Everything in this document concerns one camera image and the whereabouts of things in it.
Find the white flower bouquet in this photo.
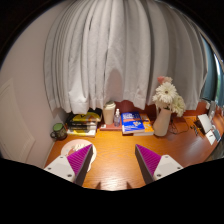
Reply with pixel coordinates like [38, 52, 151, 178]
[151, 75, 187, 118]

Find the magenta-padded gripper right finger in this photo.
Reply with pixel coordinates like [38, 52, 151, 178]
[134, 143, 184, 185]

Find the dark red book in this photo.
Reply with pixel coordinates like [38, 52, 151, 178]
[99, 122, 123, 131]

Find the cream tumbler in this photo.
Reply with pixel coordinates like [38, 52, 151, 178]
[102, 100, 117, 126]

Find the blue book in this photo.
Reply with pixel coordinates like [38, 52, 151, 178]
[121, 111, 146, 135]

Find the white and yellow book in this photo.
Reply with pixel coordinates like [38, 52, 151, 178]
[66, 128, 98, 138]

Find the black cable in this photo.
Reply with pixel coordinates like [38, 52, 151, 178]
[169, 119, 198, 136]

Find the white curtain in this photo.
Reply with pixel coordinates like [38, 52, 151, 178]
[43, 0, 209, 115]

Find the white ceramic vase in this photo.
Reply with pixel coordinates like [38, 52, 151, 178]
[152, 107, 173, 138]

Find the clear spray bottle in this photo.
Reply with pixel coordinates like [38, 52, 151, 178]
[113, 108, 122, 128]

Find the white flat panel device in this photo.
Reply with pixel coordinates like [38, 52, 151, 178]
[197, 113, 214, 134]

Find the orange book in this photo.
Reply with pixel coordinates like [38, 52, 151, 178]
[133, 113, 155, 137]

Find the green and black mug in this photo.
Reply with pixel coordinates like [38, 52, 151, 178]
[49, 122, 68, 141]

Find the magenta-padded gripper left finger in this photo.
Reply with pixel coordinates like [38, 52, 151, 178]
[43, 143, 94, 187]

